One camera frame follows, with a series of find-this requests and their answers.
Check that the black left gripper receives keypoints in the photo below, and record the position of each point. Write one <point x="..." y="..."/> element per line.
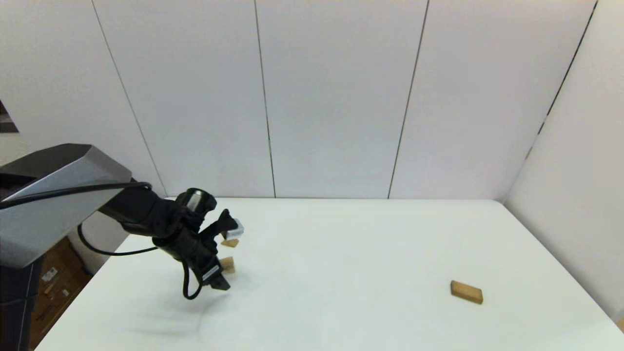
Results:
<point x="190" y="248"/>

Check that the arched wooden building block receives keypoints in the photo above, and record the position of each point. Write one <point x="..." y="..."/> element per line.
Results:
<point x="227" y="264"/>

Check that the rectangular wooden building block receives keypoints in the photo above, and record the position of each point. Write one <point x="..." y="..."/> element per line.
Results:
<point x="466" y="292"/>

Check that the black and grey left robot arm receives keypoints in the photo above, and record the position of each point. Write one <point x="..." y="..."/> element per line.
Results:
<point x="48" y="229"/>

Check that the triangular wooden building block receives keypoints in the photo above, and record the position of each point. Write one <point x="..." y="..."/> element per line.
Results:
<point x="229" y="243"/>

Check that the brown cardboard box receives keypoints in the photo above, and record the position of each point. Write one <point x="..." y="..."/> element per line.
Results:
<point x="48" y="275"/>
<point x="65" y="293"/>

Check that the dark wall picture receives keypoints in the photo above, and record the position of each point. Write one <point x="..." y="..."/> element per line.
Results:
<point x="7" y="122"/>

